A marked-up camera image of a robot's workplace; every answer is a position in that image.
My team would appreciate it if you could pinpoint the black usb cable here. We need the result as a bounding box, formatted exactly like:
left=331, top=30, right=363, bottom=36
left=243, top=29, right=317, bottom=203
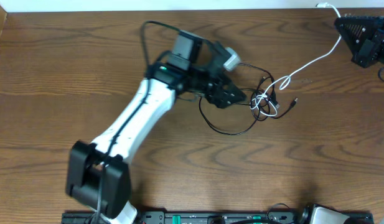
left=198, top=63, right=299, bottom=136

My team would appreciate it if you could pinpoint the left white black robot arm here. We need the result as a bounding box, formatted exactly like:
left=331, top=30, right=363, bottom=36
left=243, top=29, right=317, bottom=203
left=65, top=30, right=246, bottom=223

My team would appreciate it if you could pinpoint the white usb cable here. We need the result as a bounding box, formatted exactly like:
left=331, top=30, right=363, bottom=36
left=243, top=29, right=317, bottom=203
left=250, top=2, right=344, bottom=118

